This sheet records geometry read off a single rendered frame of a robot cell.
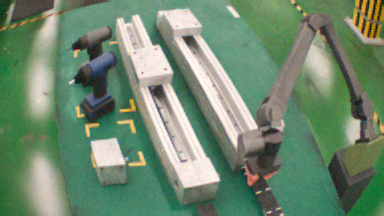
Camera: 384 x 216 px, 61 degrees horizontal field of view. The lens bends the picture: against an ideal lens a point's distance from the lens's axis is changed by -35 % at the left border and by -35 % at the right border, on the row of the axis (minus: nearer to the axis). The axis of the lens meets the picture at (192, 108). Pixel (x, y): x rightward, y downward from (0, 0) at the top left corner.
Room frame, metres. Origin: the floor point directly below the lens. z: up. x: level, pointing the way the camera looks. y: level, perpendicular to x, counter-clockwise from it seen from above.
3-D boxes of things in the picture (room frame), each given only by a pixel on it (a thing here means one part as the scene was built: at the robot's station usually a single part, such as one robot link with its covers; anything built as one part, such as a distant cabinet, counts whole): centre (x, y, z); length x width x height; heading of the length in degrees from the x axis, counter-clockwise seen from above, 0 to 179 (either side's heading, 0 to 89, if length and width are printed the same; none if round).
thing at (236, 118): (1.30, -0.02, 0.82); 0.80 x 0.10 x 0.09; 25
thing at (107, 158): (0.83, 0.21, 0.83); 0.11 x 0.10 x 0.10; 115
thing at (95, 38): (1.24, 0.41, 0.89); 0.20 x 0.08 x 0.22; 129
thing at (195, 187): (0.83, -0.05, 0.83); 0.12 x 0.09 x 0.10; 115
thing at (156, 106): (1.22, 0.15, 0.82); 0.80 x 0.10 x 0.09; 25
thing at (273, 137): (0.87, -0.22, 0.97); 0.07 x 0.06 x 0.07; 113
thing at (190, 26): (1.53, 0.09, 0.87); 0.16 x 0.11 x 0.07; 25
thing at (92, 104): (1.06, 0.33, 0.89); 0.20 x 0.08 x 0.22; 139
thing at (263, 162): (0.87, -0.22, 0.91); 0.10 x 0.07 x 0.07; 116
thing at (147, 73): (1.22, 0.15, 0.87); 0.16 x 0.11 x 0.07; 25
